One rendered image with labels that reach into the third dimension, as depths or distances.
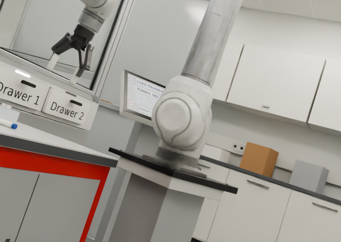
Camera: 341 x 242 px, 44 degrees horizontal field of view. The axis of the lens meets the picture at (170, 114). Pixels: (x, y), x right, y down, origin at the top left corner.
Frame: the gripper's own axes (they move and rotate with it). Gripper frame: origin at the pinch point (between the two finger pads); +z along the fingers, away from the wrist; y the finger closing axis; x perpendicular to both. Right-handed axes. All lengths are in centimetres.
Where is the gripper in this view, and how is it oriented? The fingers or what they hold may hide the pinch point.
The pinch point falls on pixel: (61, 74)
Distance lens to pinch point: 169.5
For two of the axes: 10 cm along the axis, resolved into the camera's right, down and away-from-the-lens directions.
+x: -4.1, -2.2, -8.9
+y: -7.7, -4.4, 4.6
